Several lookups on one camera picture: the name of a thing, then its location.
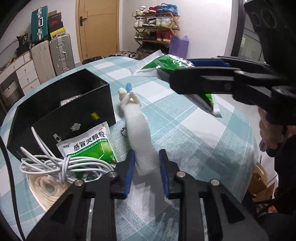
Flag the black cardboard box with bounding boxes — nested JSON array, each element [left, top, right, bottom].
[[7, 69, 115, 160]]

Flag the green medicine sachet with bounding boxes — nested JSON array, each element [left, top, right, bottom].
[[57, 122, 122, 165], [130, 50, 225, 118]]

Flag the cream rope coil bag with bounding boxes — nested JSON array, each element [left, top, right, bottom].
[[27, 175, 70, 211]]

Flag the white charging cable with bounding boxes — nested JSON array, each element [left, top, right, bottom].
[[19, 126, 115, 183]]

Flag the silver aluminium suitcase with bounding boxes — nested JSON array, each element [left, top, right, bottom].
[[49, 34, 75, 75]]

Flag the purple shopping bag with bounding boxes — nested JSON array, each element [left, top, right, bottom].
[[169, 35, 189, 59]]

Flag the wooden shoe rack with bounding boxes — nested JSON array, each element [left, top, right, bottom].
[[132, 3, 180, 58]]

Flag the person's right hand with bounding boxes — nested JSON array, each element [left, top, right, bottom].
[[258, 108, 284, 150]]

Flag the stack of shoe boxes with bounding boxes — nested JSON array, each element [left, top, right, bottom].
[[48, 11, 66, 38]]

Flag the wooden door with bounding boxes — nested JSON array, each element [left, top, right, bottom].
[[75, 0, 119, 61]]

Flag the white plush toy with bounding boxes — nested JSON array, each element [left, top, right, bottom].
[[118, 83, 140, 112]]

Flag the black tote bag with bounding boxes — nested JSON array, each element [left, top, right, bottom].
[[16, 33, 29, 57]]

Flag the teal suitcase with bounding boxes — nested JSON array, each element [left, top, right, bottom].
[[31, 6, 50, 42]]

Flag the beige suitcase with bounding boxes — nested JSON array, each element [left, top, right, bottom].
[[31, 40, 56, 84]]

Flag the teal checkered tablecloth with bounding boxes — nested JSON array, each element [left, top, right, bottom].
[[0, 56, 260, 241]]

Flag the white drawer desk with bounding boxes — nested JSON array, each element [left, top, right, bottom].
[[1, 51, 41, 95]]

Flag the white foam block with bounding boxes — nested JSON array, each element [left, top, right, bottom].
[[118, 88, 159, 176]]

